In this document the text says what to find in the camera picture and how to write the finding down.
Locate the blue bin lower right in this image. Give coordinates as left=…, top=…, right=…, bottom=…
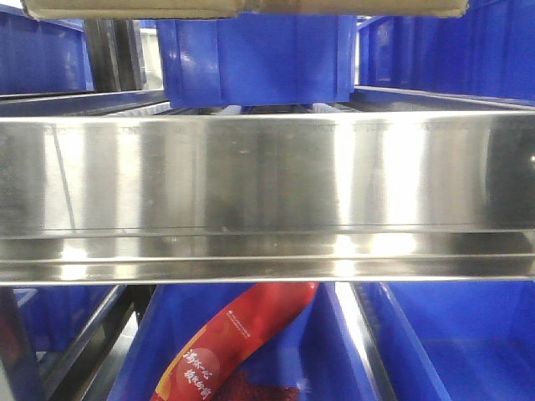
left=356, top=281, right=534, bottom=400

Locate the dark metal shelf post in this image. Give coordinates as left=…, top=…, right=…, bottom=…
left=84, top=19, right=145, bottom=93

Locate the blue bin lower left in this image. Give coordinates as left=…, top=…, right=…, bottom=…
left=14, top=286, right=112, bottom=352

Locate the stainless steel shelf rail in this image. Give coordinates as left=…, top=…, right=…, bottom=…
left=1, top=86, right=534, bottom=285

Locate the blue bin lower middle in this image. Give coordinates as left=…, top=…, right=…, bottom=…
left=108, top=282, right=379, bottom=400

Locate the red snack package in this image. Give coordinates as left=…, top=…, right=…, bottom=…
left=150, top=282, right=319, bottom=400

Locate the blue bin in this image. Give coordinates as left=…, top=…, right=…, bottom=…
left=1, top=4, right=94, bottom=95
left=156, top=13, right=357, bottom=108
left=356, top=281, right=534, bottom=400
left=14, top=286, right=112, bottom=352
left=359, top=1, right=534, bottom=102
left=108, top=282, right=379, bottom=400

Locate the blue bin upper right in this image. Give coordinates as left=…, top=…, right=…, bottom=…
left=359, top=1, right=534, bottom=102

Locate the plain brown cardboard box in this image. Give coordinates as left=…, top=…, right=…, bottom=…
left=22, top=0, right=468, bottom=19

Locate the blue bin upper middle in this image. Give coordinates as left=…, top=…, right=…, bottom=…
left=156, top=13, right=357, bottom=108

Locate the blue bin upper left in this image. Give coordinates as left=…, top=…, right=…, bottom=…
left=1, top=4, right=94, bottom=95

